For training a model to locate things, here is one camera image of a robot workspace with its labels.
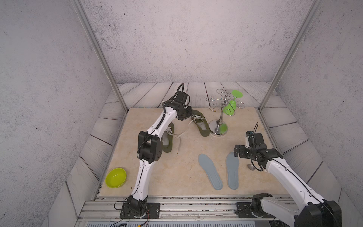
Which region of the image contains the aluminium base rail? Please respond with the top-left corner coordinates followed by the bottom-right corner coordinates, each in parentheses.
top-left (76, 195), bottom-right (288, 227)

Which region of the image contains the right aluminium frame post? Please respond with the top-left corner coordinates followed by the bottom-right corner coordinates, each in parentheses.
top-left (258, 0), bottom-right (324, 113)

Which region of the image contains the olive green shoe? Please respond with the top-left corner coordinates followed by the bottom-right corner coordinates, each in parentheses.
top-left (188, 110), bottom-right (210, 137)
top-left (161, 123), bottom-right (185, 153)

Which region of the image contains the left aluminium frame post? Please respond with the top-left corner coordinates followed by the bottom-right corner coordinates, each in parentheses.
top-left (71, 0), bottom-right (129, 113)

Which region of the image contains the aluminium frame post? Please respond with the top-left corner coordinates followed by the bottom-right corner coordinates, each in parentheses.
top-left (71, 0), bottom-right (129, 113)
top-left (258, 0), bottom-right (324, 113)

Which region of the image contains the small grey spoon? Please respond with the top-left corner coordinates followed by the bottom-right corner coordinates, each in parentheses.
top-left (247, 164), bottom-right (256, 171)

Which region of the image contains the green plastic bowl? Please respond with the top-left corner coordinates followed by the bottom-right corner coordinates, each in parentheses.
top-left (105, 168), bottom-right (127, 188)

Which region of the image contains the grey insole one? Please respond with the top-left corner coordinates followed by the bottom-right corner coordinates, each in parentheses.
top-left (226, 152), bottom-right (239, 190)
top-left (198, 154), bottom-right (223, 191)

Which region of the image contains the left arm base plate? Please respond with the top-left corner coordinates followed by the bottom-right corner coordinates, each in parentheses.
top-left (120, 202), bottom-right (160, 219)

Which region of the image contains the chrome metal stand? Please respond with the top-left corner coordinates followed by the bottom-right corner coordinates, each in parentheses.
top-left (206, 89), bottom-right (230, 136)

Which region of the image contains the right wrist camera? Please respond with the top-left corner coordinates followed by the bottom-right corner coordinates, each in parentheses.
top-left (246, 131), bottom-right (265, 147)

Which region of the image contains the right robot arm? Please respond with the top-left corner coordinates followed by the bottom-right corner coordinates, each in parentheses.
top-left (233, 127), bottom-right (342, 227)

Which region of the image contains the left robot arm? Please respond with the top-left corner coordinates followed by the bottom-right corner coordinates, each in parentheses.
top-left (120, 83), bottom-right (193, 219)

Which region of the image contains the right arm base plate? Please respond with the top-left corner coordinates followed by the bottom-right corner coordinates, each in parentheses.
top-left (235, 202), bottom-right (275, 218)

